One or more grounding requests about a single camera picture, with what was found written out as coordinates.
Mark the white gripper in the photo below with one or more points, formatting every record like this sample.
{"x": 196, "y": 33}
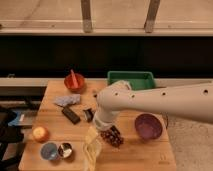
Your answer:
{"x": 102, "y": 123}

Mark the yellow banana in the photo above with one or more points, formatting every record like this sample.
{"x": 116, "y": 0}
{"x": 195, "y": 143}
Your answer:
{"x": 91, "y": 162}

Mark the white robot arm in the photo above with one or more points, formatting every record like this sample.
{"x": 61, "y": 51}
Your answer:
{"x": 193, "y": 102}

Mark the small metal cup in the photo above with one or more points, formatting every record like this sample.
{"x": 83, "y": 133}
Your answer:
{"x": 65, "y": 150}

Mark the blue cup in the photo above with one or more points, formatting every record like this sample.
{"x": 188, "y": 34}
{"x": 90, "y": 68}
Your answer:
{"x": 49, "y": 151}

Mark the bunch of red grapes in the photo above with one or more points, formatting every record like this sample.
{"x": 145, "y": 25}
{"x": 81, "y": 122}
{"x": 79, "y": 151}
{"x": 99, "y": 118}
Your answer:
{"x": 113, "y": 138}

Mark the wooden cutting board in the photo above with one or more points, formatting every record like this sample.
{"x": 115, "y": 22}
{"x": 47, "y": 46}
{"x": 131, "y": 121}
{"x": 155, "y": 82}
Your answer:
{"x": 133, "y": 155}

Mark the black rectangular block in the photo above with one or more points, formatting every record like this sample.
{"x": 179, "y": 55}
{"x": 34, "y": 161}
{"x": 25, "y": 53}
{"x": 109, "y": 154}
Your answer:
{"x": 71, "y": 115}

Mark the crumpled grey cloth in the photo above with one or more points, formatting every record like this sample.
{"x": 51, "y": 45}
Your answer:
{"x": 67, "y": 100}

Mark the red apple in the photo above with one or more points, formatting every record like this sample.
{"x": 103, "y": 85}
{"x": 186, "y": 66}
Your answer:
{"x": 40, "y": 134}

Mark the red spatula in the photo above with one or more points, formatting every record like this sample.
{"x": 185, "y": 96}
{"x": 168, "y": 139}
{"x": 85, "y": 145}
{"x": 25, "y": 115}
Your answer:
{"x": 75, "y": 82}

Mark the purple bowl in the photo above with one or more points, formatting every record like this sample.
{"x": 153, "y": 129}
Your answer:
{"x": 148, "y": 127}

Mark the red bowl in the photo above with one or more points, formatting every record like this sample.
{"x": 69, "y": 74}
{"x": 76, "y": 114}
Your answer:
{"x": 69, "y": 83}

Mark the green plastic tray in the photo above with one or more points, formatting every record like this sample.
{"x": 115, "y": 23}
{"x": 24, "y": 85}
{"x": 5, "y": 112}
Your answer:
{"x": 139, "y": 80}

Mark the dark handled knife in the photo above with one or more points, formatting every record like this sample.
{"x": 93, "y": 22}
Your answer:
{"x": 114, "y": 129}

